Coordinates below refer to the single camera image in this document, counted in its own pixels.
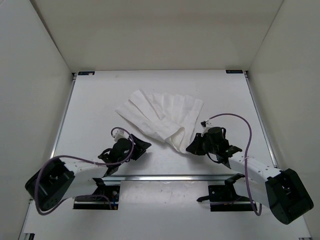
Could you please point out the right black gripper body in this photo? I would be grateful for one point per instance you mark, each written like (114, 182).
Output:
(213, 148)

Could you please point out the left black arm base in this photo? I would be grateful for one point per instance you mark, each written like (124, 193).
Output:
(105, 197)

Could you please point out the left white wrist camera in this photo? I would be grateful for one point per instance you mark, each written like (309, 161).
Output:
(118, 134)

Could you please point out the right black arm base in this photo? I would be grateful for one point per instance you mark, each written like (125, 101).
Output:
(223, 197)

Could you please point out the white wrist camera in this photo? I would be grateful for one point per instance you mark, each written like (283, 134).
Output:
(118, 134)
(206, 125)

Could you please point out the right blue corner label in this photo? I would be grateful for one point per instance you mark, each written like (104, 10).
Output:
(233, 71)

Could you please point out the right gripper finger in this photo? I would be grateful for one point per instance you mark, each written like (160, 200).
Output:
(195, 150)
(198, 141)

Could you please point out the blue corner label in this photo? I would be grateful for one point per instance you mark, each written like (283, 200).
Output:
(86, 73)
(233, 71)

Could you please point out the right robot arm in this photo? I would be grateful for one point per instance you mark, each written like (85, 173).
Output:
(282, 191)

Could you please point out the white pleated skirt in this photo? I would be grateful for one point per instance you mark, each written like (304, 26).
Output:
(168, 118)

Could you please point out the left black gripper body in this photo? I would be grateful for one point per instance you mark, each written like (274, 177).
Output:
(124, 157)

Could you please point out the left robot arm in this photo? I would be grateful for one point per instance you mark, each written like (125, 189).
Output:
(64, 177)

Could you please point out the left blue corner label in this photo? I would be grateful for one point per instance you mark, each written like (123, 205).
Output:
(86, 73)

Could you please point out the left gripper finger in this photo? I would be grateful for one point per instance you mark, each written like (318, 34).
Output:
(139, 145)
(138, 152)

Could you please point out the aluminium front table rail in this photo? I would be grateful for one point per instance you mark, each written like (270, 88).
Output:
(167, 178)

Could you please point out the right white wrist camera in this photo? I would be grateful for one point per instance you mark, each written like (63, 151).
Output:
(206, 125)

